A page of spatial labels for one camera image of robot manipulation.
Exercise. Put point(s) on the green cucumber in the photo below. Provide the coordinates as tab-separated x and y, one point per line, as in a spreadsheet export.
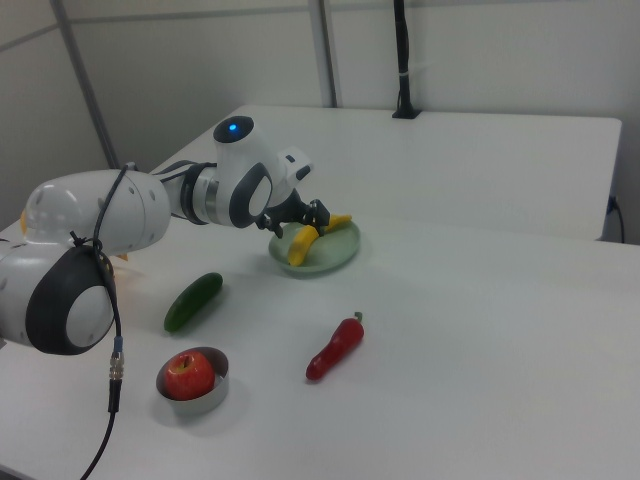
192	302

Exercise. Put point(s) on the black pole stand with base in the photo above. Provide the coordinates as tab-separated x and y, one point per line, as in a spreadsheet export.
402	50

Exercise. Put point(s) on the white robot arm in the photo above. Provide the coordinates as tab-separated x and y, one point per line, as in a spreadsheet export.
130	210

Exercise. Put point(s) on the pale green plastic plate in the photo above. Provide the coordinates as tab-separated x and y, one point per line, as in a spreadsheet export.
335	250

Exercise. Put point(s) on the red chili pepper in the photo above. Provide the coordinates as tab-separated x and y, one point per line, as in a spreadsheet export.
332	350

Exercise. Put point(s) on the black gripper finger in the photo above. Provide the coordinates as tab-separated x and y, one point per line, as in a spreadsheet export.
272	222
317	212

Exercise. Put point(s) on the round metal bowl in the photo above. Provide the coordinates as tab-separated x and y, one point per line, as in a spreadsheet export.
200	406

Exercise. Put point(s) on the grey metal partition post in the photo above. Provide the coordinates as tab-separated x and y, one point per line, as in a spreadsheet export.
87	85
322	50

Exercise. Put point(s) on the red apple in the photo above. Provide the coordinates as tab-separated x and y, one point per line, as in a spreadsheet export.
190	377

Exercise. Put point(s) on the yellow banana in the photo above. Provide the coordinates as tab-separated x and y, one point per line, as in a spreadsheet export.
300	247

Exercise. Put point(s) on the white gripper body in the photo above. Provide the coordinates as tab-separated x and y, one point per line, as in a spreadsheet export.
297	160

